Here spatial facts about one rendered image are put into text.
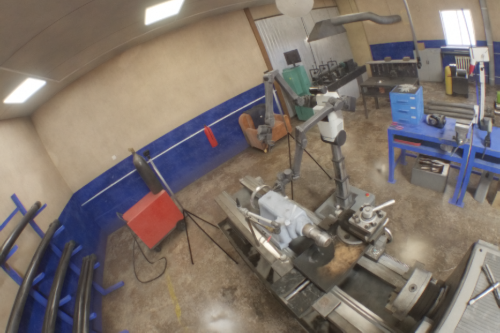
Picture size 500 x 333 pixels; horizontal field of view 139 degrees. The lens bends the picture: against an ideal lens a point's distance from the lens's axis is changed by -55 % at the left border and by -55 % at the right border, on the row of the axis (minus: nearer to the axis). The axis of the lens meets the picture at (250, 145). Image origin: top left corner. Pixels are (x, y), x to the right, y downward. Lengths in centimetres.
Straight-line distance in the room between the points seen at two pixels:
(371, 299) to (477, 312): 79
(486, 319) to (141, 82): 510
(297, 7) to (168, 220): 445
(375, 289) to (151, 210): 311
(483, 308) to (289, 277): 111
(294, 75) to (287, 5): 177
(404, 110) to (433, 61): 474
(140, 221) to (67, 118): 277
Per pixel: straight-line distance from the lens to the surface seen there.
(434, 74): 740
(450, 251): 260
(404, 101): 265
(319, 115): 153
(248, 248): 230
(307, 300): 133
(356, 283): 151
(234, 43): 526
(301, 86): 515
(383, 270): 143
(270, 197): 154
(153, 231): 359
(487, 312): 93
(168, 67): 469
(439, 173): 300
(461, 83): 614
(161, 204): 350
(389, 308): 102
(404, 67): 489
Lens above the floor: 212
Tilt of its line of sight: 23 degrees down
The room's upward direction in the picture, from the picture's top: 23 degrees counter-clockwise
